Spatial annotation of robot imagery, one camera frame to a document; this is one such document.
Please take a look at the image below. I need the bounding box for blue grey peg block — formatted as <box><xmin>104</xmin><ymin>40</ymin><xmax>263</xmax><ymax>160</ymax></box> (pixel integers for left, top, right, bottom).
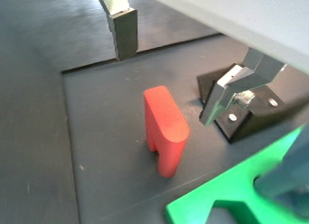
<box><xmin>253</xmin><ymin>125</ymin><xmax>309</xmax><ymax>219</ymax></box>

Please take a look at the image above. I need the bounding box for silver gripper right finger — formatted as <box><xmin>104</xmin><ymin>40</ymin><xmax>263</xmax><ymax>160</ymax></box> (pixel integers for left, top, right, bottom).
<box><xmin>199</xmin><ymin>48</ymin><xmax>286</xmax><ymax>126</ymax></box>

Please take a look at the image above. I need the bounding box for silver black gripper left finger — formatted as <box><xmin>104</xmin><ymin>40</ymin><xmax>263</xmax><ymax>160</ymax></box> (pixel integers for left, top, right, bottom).
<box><xmin>99</xmin><ymin>0</ymin><xmax>138</xmax><ymax>61</ymax></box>

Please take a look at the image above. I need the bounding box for black angled holder bracket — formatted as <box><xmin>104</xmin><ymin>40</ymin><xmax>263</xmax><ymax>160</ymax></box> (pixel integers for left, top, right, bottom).
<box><xmin>197</xmin><ymin>66</ymin><xmax>309</xmax><ymax>143</ymax></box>

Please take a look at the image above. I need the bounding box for red square-circle peg block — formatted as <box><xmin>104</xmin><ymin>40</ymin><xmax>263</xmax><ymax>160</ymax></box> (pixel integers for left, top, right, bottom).
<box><xmin>143</xmin><ymin>86</ymin><xmax>190</xmax><ymax>178</ymax></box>

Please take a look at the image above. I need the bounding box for green shape sorter board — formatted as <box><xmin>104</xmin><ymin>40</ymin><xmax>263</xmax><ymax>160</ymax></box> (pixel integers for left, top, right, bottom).
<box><xmin>166</xmin><ymin>126</ymin><xmax>309</xmax><ymax>224</ymax></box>

